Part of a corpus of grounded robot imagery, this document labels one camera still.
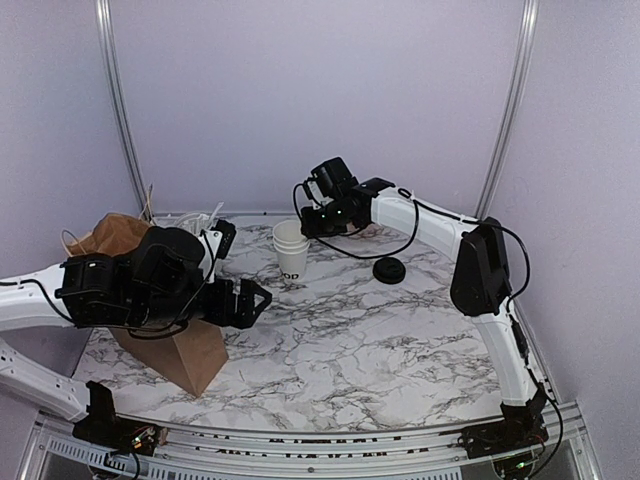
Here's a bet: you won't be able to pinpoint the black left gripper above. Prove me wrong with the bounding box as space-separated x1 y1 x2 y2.
132 276 272 329

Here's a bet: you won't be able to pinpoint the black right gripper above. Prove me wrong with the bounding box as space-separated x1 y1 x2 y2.
302 200 357 239

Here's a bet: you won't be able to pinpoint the white paper cups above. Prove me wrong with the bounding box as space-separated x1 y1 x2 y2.
272 219 310 281

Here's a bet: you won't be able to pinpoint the brown paper bag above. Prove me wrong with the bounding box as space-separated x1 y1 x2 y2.
61 189 228 398

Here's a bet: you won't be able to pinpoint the black coffee cup lid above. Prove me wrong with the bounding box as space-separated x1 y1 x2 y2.
372 257 406 285

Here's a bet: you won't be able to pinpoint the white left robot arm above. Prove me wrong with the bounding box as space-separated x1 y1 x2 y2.
1 221 272 396

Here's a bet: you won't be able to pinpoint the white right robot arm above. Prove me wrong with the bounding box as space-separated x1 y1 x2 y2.
293 176 547 448

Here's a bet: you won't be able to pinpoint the white container with sachets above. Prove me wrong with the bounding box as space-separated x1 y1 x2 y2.
174 212 215 236

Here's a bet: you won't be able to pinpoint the white plastic spoon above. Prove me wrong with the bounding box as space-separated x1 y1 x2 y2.
209 201 224 223

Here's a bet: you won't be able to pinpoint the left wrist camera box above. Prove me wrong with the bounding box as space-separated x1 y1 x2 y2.
198 219 236 283

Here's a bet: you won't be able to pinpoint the right corner aluminium post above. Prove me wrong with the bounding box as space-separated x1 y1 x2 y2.
475 0 540 217

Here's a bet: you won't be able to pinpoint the corner aluminium post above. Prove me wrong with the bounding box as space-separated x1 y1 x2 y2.
95 0 147 212
475 0 540 217

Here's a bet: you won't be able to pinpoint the left corner aluminium post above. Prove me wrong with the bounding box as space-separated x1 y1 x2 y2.
95 0 147 212

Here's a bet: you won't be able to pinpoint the front aluminium rail frame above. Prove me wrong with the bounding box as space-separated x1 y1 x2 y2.
17 403 603 479

